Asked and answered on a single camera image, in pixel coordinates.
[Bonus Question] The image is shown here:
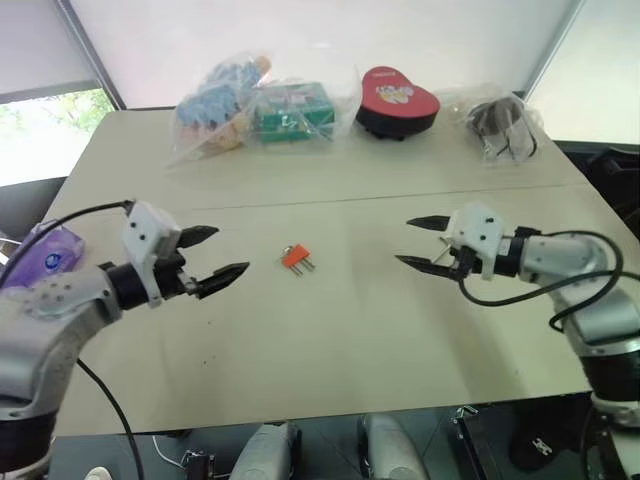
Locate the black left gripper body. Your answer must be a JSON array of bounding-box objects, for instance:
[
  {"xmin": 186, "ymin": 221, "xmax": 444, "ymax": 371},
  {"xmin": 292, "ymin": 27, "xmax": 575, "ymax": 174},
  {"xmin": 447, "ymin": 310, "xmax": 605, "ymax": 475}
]
[{"xmin": 155, "ymin": 248, "xmax": 205, "ymax": 301}]

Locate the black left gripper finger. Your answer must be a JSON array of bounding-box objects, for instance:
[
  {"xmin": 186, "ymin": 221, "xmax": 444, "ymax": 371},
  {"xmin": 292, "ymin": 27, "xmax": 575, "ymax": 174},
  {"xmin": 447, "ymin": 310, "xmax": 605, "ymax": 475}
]
[
  {"xmin": 177, "ymin": 224, "xmax": 220, "ymax": 250},
  {"xmin": 198, "ymin": 261, "xmax": 251, "ymax": 301}
]

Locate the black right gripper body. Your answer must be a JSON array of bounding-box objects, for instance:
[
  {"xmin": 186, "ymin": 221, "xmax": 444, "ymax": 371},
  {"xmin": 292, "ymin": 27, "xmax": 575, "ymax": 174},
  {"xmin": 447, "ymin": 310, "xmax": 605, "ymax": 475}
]
[{"xmin": 447, "ymin": 244, "xmax": 476, "ymax": 282}]

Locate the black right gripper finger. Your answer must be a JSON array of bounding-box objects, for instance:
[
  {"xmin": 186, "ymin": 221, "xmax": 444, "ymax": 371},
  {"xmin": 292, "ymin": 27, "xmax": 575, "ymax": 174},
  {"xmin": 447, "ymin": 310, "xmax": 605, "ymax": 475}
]
[
  {"xmin": 393, "ymin": 254, "xmax": 462, "ymax": 282},
  {"xmin": 405, "ymin": 213, "xmax": 454, "ymax": 232}
]

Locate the small orange plug connector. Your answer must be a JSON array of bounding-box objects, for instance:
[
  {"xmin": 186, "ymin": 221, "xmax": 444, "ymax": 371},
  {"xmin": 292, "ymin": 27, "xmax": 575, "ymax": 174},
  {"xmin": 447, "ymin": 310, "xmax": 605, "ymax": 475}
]
[{"xmin": 279, "ymin": 243, "xmax": 312, "ymax": 269}]

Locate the red heart-shaped tin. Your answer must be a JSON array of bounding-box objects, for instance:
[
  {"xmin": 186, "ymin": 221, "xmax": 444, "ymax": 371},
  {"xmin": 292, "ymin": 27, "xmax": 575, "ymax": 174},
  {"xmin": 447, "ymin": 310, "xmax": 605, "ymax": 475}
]
[{"xmin": 355, "ymin": 65, "xmax": 441, "ymax": 143}]

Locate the plastic bag with blue items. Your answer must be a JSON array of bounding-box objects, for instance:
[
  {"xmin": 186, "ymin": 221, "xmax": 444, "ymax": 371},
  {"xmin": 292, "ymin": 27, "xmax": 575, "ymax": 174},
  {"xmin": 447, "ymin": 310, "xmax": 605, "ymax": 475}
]
[{"xmin": 166, "ymin": 53, "xmax": 274, "ymax": 169}]

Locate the clear plastic bag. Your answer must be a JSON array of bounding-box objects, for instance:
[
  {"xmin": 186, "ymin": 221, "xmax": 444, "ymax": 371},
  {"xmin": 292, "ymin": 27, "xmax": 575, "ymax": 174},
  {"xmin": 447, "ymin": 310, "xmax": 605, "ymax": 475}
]
[{"xmin": 239, "ymin": 64, "xmax": 362, "ymax": 147}]

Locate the bag with green box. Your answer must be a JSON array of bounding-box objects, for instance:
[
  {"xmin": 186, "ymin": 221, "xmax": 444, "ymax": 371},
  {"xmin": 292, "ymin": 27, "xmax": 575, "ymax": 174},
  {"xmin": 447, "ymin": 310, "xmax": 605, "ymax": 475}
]
[{"xmin": 254, "ymin": 82, "xmax": 335, "ymax": 144}]

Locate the black chair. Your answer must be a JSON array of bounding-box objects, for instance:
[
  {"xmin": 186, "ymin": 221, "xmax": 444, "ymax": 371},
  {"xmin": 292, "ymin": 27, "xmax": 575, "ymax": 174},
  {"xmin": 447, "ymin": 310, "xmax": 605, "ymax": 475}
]
[{"xmin": 583, "ymin": 146, "xmax": 640, "ymax": 229}]

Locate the black box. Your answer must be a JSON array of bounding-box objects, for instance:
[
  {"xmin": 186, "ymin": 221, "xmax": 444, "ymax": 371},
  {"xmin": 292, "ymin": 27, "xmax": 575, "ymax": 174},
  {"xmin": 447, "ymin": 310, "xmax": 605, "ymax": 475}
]
[{"xmin": 451, "ymin": 404, "xmax": 522, "ymax": 480}]

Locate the small black device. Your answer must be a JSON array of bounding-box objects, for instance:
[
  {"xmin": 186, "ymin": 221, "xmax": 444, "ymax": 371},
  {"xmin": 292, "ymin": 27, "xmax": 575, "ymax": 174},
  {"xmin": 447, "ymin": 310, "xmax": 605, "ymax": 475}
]
[{"xmin": 181, "ymin": 448, "xmax": 217, "ymax": 480}]

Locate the black cap with white logo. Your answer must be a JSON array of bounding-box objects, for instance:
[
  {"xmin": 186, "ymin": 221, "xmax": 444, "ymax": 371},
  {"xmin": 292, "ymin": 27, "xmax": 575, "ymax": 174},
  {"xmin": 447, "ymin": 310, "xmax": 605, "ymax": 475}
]
[{"xmin": 513, "ymin": 423, "xmax": 567, "ymax": 472}]

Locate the white roller blind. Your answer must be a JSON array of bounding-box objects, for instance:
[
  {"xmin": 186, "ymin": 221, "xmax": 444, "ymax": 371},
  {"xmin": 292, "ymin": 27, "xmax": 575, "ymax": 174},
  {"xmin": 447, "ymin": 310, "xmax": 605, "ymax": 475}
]
[{"xmin": 0, "ymin": 0, "xmax": 100, "ymax": 95}]

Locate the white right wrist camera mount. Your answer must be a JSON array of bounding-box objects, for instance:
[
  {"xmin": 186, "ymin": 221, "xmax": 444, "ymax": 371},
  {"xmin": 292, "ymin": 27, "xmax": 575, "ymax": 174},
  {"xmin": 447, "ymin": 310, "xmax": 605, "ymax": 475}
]
[{"xmin": 443, "ymin": 201, "xmax": 507, "ymax": 280}]

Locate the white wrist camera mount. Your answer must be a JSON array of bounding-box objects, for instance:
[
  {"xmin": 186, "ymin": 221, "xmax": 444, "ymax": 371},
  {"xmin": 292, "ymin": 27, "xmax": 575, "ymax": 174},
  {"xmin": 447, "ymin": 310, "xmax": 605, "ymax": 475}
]
[
  {"xmin": 121, "ymin": 200, "xmax": 182, "ymax": 307},
  {"xmin": 443, "ymin": 201, "xmax": 507, "ymax": 280}
]

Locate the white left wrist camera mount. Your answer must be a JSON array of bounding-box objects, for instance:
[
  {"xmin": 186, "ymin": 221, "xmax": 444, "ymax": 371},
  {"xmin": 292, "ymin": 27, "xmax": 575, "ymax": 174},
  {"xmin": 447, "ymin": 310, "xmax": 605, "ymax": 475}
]
[{"xmin": 121, "ymin": 200, "xmax": 182, "ymax": 307}]

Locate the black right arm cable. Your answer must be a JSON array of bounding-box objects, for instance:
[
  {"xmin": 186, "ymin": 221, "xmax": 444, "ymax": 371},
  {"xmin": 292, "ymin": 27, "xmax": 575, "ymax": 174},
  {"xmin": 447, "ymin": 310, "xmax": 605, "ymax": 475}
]
[{"xmin": 457, "ymin": 230, "xmax": 640, "ymax": 337}]

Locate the plastic bag with dark cables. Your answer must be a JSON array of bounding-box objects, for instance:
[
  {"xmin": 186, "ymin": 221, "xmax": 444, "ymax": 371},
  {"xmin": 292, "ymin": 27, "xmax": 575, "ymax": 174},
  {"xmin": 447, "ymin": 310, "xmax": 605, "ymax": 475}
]
[{"xmin": 449, "ymin": 82, "xmax": 546, "ymax": 166}]

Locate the thin white cable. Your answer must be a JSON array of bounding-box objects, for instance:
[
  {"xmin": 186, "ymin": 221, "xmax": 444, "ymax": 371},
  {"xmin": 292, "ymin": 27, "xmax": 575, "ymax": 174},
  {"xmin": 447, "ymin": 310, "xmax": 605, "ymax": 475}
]
[{"xmin": 151, "ymin": 433, "xmax": 175, "ymax": 462}]

